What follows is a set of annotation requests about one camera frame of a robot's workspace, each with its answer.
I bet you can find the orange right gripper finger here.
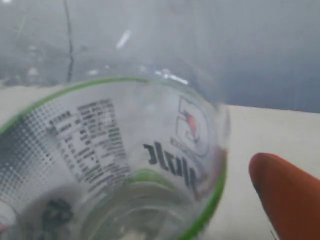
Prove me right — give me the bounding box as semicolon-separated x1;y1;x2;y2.
248;152;320;240

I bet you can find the clear plastic drink bottle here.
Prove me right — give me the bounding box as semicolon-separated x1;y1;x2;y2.
0;67;230;240

